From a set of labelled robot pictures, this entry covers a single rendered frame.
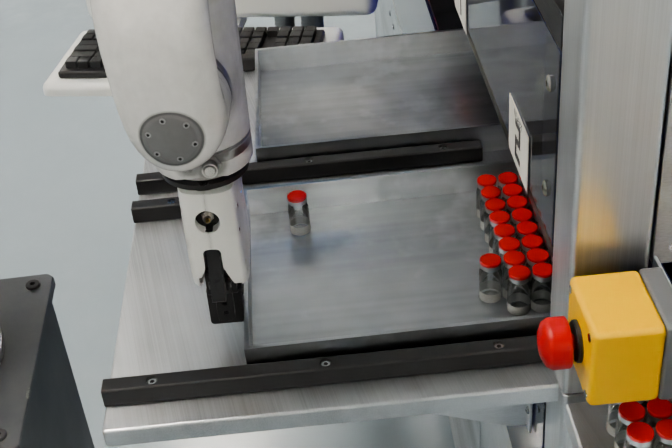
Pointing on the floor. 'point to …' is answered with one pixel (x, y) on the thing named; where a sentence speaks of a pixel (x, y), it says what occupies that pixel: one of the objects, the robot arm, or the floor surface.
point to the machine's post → (608, 124)
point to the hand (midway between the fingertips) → (226, 301)
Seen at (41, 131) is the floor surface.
